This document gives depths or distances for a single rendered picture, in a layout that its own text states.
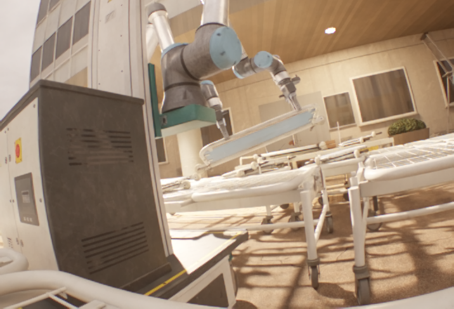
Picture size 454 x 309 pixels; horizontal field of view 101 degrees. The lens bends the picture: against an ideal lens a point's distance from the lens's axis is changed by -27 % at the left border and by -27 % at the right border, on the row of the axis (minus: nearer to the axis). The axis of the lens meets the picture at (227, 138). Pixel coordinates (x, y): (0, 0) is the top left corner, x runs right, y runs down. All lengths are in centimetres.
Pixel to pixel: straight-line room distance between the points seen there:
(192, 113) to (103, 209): 46
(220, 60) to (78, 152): 55
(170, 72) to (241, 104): 702
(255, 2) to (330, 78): 362
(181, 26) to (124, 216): 493
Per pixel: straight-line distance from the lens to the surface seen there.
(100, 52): 122
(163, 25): 146
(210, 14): 105
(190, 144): 613
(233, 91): 815
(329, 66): 766
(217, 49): 88
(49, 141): 58
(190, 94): 95
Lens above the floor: 60
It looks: 6 degrees up
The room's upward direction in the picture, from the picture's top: 9 degrees counter-clockwise
